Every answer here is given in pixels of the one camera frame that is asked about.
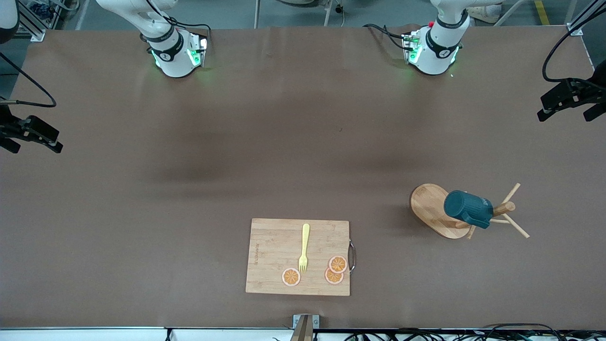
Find teal mug yellow inside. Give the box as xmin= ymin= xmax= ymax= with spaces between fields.
xmin=444 ymin=190 xmax=494 ymax=230

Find wooden mug tree rack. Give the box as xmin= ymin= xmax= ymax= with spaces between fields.
xmin=410 ymin=182 xmax=530 ymax=240

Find grey metal stand legs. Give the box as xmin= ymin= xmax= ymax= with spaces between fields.
xmin=251 ymin=0 xmax=344 ymax=28

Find yellow plastic fork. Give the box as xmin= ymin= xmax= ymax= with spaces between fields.
xmin=298 ymin=224 xmax=311 ymax=274

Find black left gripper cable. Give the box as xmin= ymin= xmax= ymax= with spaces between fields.
xmin=542 ymin=0 xmax=606 ymax=89

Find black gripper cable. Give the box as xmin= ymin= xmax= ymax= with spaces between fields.
xmin=0 ymin=51 xmax=57 ymax=108
xmin=542 ymin=0 xmax=606 ymax=89

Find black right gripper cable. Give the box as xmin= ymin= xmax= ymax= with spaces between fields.
xmin=0 ymin=51 xmax=57 ymax=108

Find aluminium frame profile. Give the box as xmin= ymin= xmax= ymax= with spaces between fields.
xmin=18 ymin=0 xmax=46 ymax=42
xmin=566 ymin=0 xmax=606 ymax=36

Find black right arm base cable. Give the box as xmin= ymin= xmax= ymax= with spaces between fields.
xmin=142 ymin=0 xmax=212 ymax=45

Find black arm base cable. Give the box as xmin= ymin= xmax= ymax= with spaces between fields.
xmin=142 ymin=0 xmax=212 ymax=45
xmin=364 ymin=24 xmax=417 ymax=51

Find black left arm base cable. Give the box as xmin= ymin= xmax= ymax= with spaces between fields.
xmin=364 ymin=24 xmax=417 ymax=51

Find bamboo cutting board metal handle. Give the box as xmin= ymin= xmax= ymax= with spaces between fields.
xmin=246 ymin=218 xmax=356 ymax=297

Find black cable bundle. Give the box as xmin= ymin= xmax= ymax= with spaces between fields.
xmin=341 ymin=323 xmax=606 ymax=341

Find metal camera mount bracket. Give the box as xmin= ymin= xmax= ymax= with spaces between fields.
xmin=290 ymin=314 xmax=320 ymax=341

